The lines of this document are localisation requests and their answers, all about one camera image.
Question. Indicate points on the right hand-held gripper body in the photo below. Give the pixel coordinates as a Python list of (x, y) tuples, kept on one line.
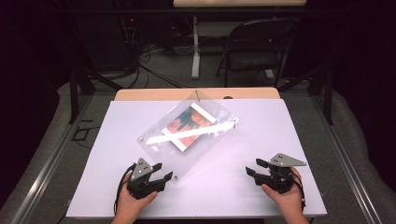
[(280, 177)]

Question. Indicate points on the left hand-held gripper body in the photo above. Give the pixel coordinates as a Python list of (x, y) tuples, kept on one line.
[(141, 174)]

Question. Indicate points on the clear acrylic photo frame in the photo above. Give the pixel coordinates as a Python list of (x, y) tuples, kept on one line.
[(162, 154)]

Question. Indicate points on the colourful painted photo print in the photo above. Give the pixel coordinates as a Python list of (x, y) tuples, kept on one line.
[(188, 123)]

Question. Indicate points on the person's right hand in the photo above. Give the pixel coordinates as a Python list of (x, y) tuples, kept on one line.
[(289, 202)]

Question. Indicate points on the person's left hand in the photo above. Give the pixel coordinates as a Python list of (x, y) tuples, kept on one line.
[(130, 205)]

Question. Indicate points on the white board sheet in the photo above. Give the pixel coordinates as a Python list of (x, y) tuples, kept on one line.
[(109, 155)]

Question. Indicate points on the black metal stand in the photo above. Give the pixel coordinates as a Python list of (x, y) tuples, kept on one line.
[(327, 93), (74, 93)]

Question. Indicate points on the black folding chair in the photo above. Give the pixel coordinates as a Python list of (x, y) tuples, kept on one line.
[(258, 59)]

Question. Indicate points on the white-legged desk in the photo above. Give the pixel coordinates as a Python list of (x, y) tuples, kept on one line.
[(195, 46)]

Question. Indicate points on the aluminium rail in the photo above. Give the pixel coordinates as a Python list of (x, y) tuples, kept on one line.
[(46, 174), (348, 168)]

